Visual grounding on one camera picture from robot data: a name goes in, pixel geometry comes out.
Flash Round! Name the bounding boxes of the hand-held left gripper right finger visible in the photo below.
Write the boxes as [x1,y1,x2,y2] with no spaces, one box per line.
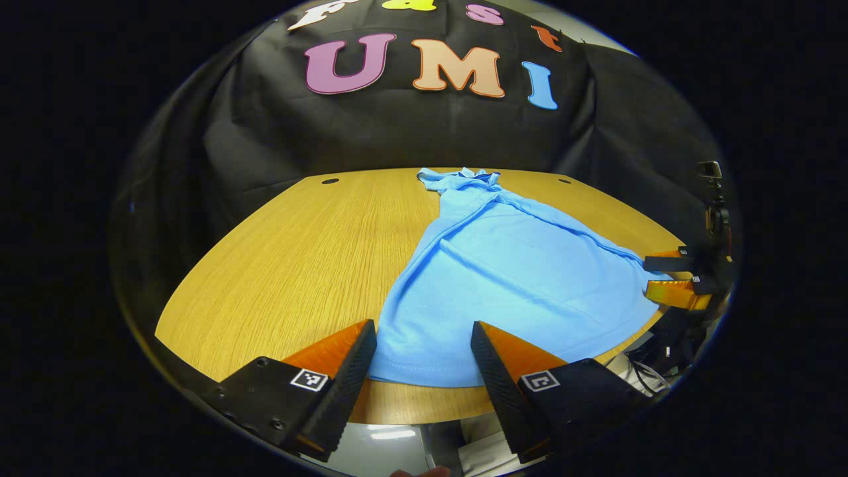
[470,321,653,464]

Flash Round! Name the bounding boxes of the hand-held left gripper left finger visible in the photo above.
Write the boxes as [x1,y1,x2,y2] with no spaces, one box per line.
[199,319,378,463]

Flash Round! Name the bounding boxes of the light blue T-shirt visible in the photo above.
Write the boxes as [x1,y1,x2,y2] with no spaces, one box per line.
[366,167,663,388]

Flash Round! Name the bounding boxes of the black backdrop cloth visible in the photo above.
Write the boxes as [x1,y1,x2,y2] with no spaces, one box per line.
[109,0,729,325]

